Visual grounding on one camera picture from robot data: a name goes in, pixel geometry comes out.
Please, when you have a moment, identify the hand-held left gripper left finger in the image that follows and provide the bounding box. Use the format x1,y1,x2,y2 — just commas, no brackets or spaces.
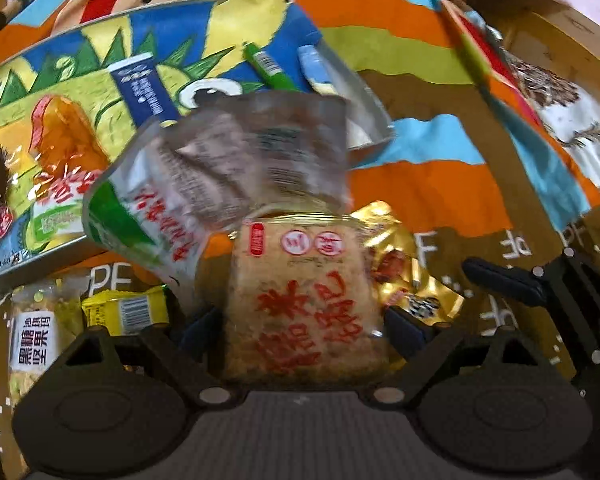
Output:
32,305,231,407

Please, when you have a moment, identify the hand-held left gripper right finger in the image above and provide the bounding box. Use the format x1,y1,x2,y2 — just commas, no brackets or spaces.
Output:
369,308,576,406

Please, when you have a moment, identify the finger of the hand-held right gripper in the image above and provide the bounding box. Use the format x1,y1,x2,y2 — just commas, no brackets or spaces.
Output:
462,249,600,378

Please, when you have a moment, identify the gold foil packet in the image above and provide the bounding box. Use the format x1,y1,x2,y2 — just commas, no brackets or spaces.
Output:
355,201,467,333

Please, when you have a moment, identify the rice cracker packet red print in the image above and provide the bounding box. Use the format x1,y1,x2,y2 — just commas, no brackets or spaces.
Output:
224,214,388,393

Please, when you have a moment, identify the clear packet with red label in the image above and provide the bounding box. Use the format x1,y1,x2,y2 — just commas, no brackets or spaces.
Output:
82,94,353,288

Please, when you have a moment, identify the orange red meat packet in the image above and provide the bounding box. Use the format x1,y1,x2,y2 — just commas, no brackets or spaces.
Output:
27,94,112,196

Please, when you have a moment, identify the blue snack packet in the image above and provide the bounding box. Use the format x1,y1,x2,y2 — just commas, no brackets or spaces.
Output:
106,52,183,128

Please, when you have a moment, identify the dark plum packet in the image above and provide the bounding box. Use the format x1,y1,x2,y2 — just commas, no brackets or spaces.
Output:
0,144,18,243

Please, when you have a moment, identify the green stick packet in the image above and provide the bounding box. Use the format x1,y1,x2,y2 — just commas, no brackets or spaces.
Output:
242,41,303,93

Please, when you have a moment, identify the metal box with dinosaur drawing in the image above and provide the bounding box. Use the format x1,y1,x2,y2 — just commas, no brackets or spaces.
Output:
0,0,398,286

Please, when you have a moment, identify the yellow snack packet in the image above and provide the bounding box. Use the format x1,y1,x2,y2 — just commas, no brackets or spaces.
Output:
80,287,172,337

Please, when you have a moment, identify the clear nut bar packet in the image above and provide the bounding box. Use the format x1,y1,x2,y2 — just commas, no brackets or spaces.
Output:
7,280,83,403

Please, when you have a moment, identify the floral pillow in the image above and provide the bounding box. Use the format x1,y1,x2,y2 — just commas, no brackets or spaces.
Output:
500,50,600,201

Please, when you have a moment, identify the green white packet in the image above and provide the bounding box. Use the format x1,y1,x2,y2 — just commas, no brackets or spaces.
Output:
30,170,101,253

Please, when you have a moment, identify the wooden headboard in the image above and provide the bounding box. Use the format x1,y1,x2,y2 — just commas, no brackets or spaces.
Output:
500,5,600,76

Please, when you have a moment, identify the brown striped pole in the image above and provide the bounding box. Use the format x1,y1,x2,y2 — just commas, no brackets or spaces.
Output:
0,0,56,48

